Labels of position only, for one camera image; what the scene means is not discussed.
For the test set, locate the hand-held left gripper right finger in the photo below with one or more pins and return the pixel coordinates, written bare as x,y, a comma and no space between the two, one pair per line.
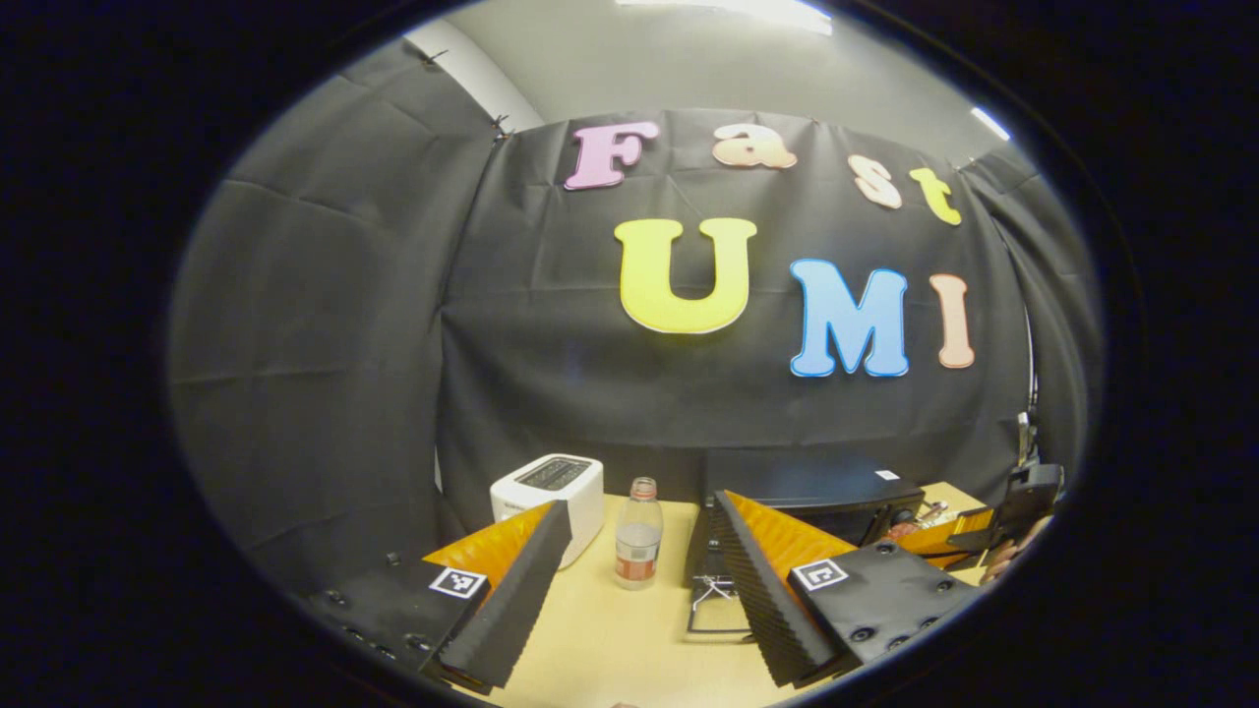
762,590

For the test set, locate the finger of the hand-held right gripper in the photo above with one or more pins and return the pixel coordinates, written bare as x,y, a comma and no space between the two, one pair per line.
944,541

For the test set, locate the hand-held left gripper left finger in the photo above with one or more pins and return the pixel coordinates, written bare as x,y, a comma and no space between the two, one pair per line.
511,600

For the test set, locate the black electric oven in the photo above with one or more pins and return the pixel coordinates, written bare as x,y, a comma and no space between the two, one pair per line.
807,482

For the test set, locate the white toaster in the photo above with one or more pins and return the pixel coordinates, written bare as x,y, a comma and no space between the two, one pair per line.
531,492

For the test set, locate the clear plastic water bottle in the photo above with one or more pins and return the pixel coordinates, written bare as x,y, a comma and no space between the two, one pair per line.
639,551

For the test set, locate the black backdrop cloth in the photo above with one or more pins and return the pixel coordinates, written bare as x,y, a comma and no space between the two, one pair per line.
551,374

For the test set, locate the large ceiling light panel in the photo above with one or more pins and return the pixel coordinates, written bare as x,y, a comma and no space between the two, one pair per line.
728,12

